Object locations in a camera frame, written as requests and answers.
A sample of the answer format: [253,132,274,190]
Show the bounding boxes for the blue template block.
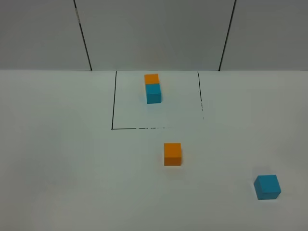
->
[146,83,162,104]

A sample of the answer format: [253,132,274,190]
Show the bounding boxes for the orange template block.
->
[144,74,159,85]

